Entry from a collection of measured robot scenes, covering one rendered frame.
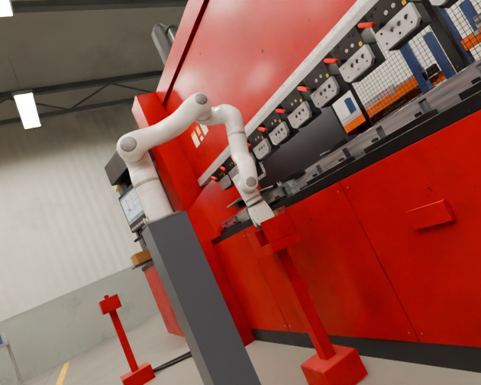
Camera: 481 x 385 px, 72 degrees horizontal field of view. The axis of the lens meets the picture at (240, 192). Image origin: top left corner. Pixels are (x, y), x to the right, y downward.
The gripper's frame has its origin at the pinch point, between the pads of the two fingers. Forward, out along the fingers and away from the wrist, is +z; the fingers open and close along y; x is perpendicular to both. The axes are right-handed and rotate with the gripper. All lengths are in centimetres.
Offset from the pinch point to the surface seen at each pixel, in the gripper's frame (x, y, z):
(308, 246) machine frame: -11.0, -20.6, 17.0
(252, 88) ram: -9, -40, -75
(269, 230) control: 4.9, 3.4, -1.6
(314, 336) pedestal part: -4, 6, 51
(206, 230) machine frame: -128, -16, -21
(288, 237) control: 4.9, -3.6, 5.7
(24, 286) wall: -718, 202, -123
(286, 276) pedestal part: -3.4, 3.0, 21.9
